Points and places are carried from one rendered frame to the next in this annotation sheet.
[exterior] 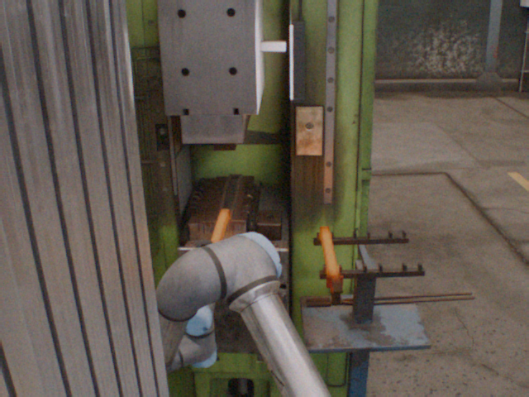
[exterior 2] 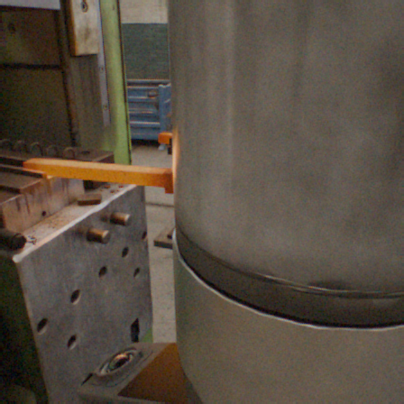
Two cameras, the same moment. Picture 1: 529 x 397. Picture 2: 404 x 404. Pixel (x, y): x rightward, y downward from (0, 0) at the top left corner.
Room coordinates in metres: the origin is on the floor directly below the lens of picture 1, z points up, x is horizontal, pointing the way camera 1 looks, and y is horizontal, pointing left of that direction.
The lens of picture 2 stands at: (1.31, 0.66, 1.23)
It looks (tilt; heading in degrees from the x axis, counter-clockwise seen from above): 24 degrees down; 290
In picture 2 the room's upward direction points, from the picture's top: straight up
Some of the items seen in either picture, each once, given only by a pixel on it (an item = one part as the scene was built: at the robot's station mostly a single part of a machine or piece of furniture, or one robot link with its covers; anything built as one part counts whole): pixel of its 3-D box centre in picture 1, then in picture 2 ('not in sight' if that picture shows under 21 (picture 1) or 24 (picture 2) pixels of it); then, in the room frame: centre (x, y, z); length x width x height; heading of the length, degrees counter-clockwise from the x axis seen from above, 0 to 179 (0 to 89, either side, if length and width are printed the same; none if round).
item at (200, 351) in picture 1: (195, 346); not in sight; (1.21, 0.19, 0.91); 0.11 x 0.08 x 0.11; 124
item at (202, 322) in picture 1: (197, 313); not in sight; (1.22, 0.18, 1.01); 0.11 x 0.08 x 0.09; 177
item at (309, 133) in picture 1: (309, 131); (82, 16); (1.90, -0.16, 1.27); 0.09 x 0.02 x 0.17; 87
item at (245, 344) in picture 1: (241, 264); (13, 270); (2.01, 0.10, 0.69); 0.56 x 0.38 x 0.45; 177
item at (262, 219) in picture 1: (269, 224); (84, 166); (1.84, -0.01, 0.95); 0.12 x 0.08 x 0.06; 177
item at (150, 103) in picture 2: not in sight; (126, 110); (3.76, -3.42, 0.36); 1.20 x 0.80 x 0.72; 8
